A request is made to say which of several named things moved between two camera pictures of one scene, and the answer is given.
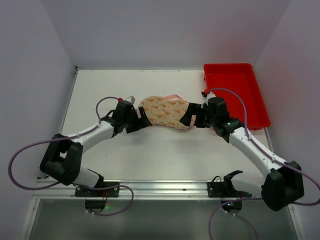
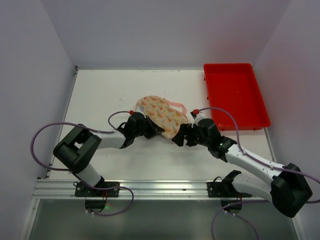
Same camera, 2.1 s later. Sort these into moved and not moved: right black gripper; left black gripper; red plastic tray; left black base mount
Moved: right black gripper; left black gripper
Not moved: left black base mount; red plastic tray
